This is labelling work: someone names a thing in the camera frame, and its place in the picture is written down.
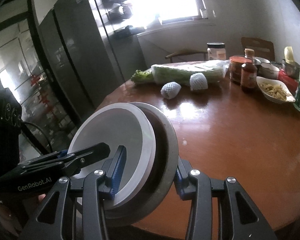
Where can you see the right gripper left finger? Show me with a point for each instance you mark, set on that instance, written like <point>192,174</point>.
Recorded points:
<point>113,168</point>

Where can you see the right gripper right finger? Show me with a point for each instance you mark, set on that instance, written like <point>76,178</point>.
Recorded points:
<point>185,184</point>

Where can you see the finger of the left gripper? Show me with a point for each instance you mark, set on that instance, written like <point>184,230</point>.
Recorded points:
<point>75,161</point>

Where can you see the large steel bowl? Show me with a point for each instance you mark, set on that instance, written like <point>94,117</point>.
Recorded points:
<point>161,176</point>

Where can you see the shallow steel plate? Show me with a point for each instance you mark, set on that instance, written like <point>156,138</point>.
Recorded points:
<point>121,124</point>

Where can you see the green lettuce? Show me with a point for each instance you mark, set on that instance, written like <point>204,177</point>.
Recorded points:
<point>142,77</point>

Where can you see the white foam-netted fruit left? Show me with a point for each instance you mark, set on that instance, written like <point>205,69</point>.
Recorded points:
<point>170,90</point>

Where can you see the white foam-netted fruit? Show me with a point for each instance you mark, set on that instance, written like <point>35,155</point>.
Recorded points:
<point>198,82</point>
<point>170,90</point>

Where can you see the dark grey refrigerator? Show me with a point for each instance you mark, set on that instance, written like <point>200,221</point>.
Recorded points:
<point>88,58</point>

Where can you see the white foam-netted fruit right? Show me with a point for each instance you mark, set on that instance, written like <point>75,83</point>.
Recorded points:
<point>198,82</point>

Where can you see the wrapped napa cabbage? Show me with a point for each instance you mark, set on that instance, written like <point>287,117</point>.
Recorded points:
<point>180,72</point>

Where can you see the wooden chair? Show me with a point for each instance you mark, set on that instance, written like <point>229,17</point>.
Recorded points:
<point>186,52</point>
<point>262,48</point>

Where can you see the brown sauce bottle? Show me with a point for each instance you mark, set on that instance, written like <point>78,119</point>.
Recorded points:
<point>248,72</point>

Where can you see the white dish with fries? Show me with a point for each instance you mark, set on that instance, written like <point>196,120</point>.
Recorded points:
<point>274,90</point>

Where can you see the red chili sauce jar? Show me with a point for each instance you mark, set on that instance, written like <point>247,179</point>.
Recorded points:
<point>235,68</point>

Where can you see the white jar black lid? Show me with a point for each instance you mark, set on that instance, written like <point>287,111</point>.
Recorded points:
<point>216,51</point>

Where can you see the white ceramic bowl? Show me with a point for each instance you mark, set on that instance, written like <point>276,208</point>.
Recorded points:
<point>269,71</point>

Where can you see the red box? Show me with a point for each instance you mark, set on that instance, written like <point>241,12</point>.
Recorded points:
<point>291,83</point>

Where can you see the small steel bowl yellow item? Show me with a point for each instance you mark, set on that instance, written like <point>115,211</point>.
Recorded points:
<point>291,68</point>

